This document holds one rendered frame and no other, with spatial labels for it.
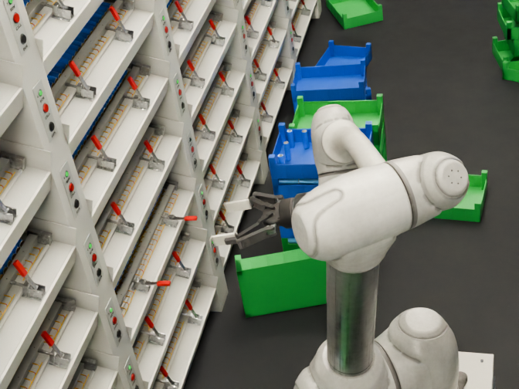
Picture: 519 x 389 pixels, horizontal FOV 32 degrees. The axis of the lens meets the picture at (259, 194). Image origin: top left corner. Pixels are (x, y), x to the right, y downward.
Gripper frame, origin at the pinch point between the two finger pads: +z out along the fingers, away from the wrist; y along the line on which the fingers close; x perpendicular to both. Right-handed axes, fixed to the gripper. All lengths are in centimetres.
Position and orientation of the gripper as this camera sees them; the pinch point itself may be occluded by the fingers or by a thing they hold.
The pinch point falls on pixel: (223, 223)
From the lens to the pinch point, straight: 233.7
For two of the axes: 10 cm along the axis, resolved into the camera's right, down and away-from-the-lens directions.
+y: 2.0, -6.0, 7.7
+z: -9.2, 1.5, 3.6
